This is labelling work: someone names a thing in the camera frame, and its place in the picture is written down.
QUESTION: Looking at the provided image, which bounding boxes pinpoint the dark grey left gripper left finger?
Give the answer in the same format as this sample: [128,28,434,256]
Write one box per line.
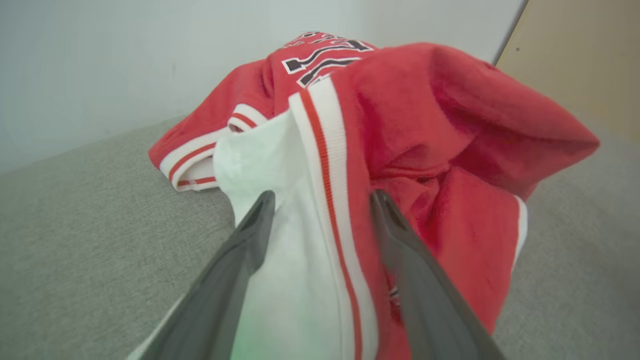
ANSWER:
[140,190,276,360]

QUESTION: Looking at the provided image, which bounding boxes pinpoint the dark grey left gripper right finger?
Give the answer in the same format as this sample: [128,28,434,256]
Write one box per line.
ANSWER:
[369,189,506,360]

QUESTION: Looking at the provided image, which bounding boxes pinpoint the red and white jersey shirt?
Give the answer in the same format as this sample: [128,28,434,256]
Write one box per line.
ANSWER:
[127,31,601,360]

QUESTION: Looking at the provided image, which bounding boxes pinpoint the beige wooden panel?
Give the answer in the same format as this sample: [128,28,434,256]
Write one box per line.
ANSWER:
[495,0,640,146]

